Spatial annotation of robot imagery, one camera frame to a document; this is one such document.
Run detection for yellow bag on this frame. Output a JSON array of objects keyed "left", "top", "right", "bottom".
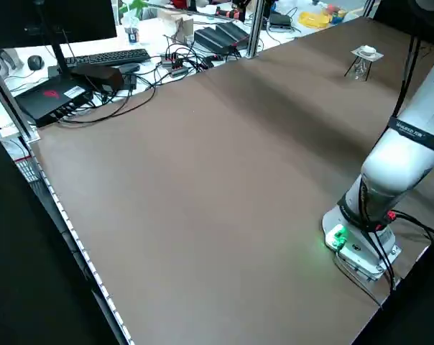
[{"left": 297, "top": 10, "right": 333, "bottom": 29}]

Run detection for grey curved stand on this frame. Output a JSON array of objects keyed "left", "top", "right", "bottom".
[{"left": 0, "top": 47, "right": 24, "bottom": 75}]

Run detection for black ribbed device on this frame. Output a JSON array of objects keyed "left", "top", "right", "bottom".
[
  {"left": 216, "top": 22, "right": 251, "bottom": 45},
  {"left": 194, "top": 27, "right": 236, "bottom": 55}
]

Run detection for long black cable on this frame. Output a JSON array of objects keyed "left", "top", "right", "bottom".
[{"left": 57, "top": 64, "right": 157, "bottom": 125}]

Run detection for red black power tool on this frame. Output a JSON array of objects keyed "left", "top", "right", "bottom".
[{"left": 215, "top": 6, "right": 245, "bottom": 19}]

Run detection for black computer monitor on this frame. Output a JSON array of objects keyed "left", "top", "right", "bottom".
[{"left": 0, "top": 0, "right": 118, "bottom": 78}]

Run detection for black box red logo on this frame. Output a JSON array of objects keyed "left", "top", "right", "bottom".
[{"left": 14, "top": 76, "right": 96, "bottom": 129}]

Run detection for small black adapter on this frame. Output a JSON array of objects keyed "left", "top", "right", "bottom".
[{"left": 121, "top": 71, "right": 139, "bottom": 91}]

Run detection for black power brick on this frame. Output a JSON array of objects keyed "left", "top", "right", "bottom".
[{"left": 70, "top": 65, "right": 125, "bottom": 95}]

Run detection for green plant toy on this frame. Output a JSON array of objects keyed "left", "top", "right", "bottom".
[{"left": 117, "top": 0, "right": 150, "bottom": 23}]

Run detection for aluminium table edge rail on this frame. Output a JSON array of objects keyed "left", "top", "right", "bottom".
[{"left": 21, "top": 138, "right": 136, "bottom": 345}]

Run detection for grey USB hub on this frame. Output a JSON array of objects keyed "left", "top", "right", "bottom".
[{"left": 161, "top": 52, "right": 190, "bottom": 78}]

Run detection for glass alcohol lamp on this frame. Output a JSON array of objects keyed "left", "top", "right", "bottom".
[{"left": 353, "top": 58, "right": 369, "bottom": 81}]

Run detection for aluminium frame post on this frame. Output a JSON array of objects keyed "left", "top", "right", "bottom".
[{"left": 248, "top": 0, "right": 265, "bottom": 59}]

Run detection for black keyboard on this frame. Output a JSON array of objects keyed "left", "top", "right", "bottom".
[{"left": 63, "top": 47, "right": 152, "bottom": 70}]

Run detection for dark computer mouse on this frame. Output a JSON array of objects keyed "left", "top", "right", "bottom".
[{"left": 27, "top": 54, "right": 46, "bottom": 71}]

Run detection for cardboard box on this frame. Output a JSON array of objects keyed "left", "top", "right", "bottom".
[{"left": 157, "top": 8, "right": 195, "bottom": 45}]

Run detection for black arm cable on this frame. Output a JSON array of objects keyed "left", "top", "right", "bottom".
[{"left": 356, "top": 34, "right": 434, "bottom": 293}]

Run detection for aluminium corner post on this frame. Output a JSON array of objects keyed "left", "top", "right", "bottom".
[{"left": 0, "top": 53, "right": 40, "bottom": 142}]

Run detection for small labelled cup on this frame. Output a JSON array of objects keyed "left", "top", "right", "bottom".
[{"left": 124, "top": 24, "right": 141, "bottom": 45}]

